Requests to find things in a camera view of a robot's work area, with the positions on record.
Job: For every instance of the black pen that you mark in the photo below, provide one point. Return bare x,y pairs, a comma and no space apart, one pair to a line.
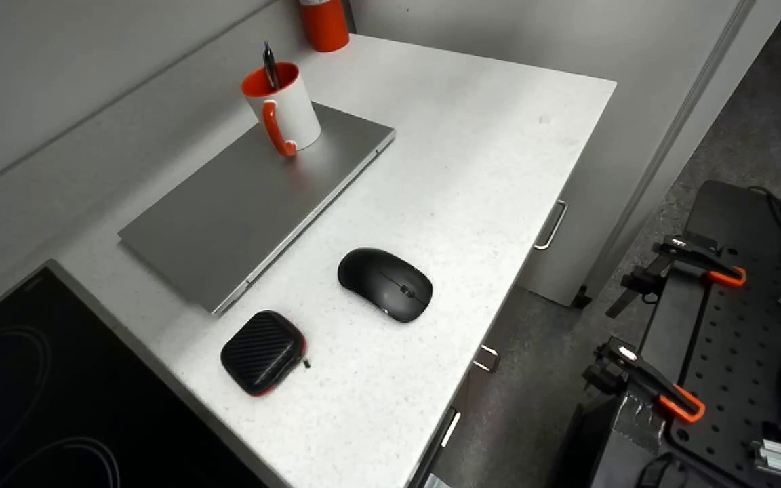
268,67

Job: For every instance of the black computer mouse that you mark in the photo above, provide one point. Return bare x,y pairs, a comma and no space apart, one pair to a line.
386,282

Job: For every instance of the grey closed laptop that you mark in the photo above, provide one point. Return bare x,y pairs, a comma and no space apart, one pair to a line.
255,200

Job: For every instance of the black zip case red trim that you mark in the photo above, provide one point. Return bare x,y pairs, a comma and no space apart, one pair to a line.
262,352

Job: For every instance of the orange cylindrical container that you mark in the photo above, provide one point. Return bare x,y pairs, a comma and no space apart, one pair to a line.
323,22

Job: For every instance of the black perforated mounting board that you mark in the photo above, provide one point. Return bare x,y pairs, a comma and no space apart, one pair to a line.
724,334

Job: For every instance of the black induction cooktop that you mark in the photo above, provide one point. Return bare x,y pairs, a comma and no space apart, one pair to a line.
55,398

